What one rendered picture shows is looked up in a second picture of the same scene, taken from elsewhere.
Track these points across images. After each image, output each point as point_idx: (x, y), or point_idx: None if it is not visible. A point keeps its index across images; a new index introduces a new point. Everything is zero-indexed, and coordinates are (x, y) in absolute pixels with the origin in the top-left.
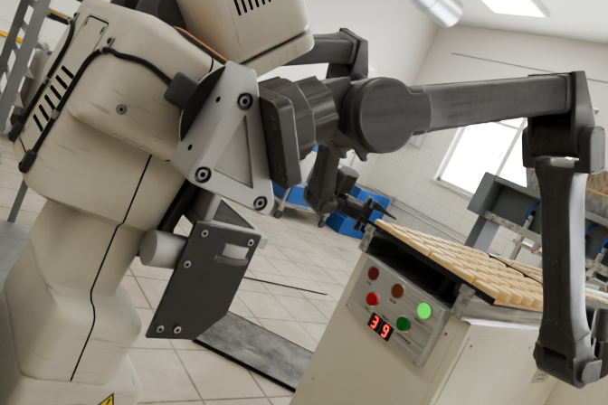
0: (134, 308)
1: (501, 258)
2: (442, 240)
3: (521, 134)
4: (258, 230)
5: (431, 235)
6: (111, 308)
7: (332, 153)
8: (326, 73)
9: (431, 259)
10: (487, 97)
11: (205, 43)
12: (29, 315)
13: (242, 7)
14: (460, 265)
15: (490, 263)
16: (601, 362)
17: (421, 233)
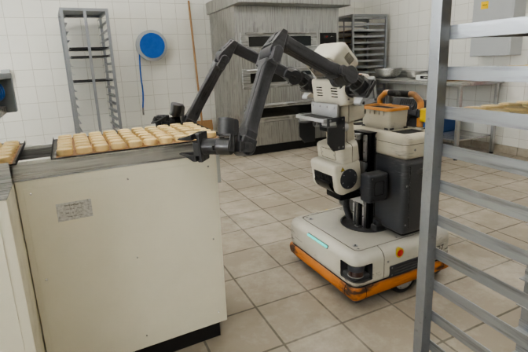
0: (320, 142)
1: (9, 155)
2: (134, 141)
3: (229, 60)
4: (298, 115)
5: (148, 140)
6: (324, 139)
7: (292, 85)
8: (281, 56)
9: (204, 126)
10: None
11: None
12: None
13: None
14: (182, 126)
15: (103, 140)
16: (180, 118)
17: (167, 137)
